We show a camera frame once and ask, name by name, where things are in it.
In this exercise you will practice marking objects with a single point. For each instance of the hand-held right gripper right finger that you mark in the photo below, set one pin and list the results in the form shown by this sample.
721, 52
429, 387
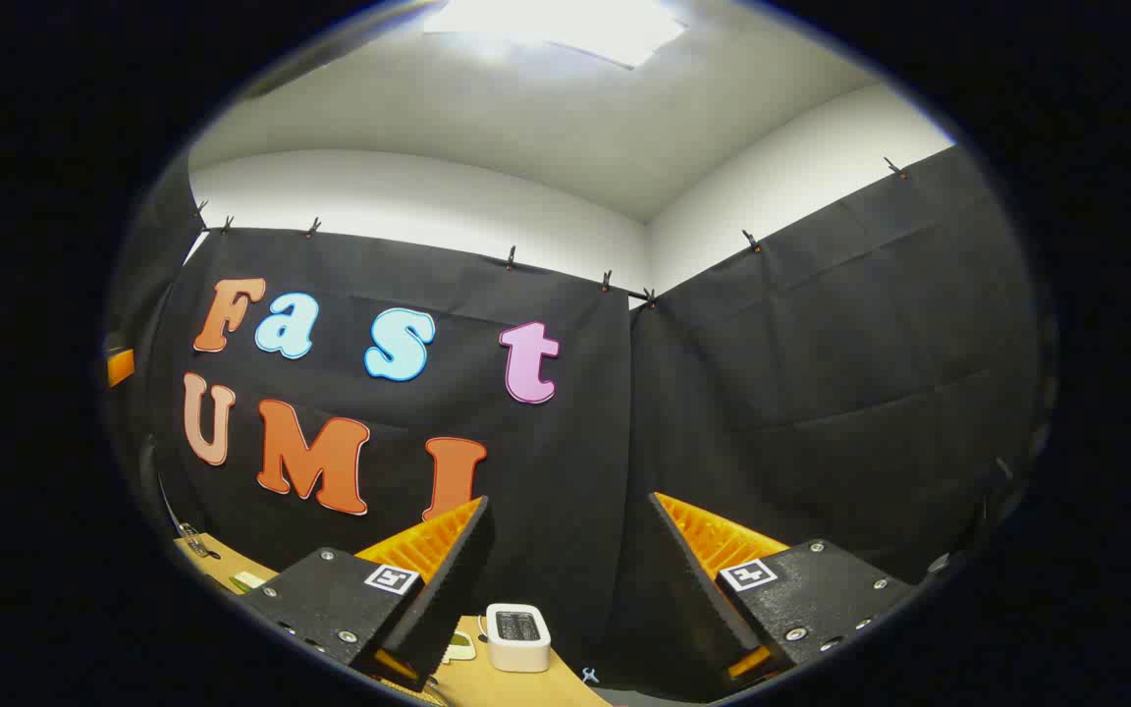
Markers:
698, 599

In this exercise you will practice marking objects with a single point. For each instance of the black backdrop cloth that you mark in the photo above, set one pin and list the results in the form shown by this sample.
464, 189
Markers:
821, 393

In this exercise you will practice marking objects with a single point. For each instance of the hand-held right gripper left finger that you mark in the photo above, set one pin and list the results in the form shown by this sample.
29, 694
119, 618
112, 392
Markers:
448, 589

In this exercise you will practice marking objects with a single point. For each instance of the white divided seasoning dish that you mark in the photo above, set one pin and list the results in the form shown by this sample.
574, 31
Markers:
459, 648

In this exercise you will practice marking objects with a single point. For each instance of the sandwich with lettuce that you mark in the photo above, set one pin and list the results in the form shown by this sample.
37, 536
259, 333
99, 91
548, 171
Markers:
248, 580

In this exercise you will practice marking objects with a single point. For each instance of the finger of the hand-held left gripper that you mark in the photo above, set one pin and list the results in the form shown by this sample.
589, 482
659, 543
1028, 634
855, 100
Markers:
120, 367

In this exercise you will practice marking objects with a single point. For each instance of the ceiling light panel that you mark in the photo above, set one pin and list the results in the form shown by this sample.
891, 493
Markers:
565, 25

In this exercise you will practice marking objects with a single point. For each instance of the row of black cloth clips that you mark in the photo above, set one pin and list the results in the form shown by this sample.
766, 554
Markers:
511, 257

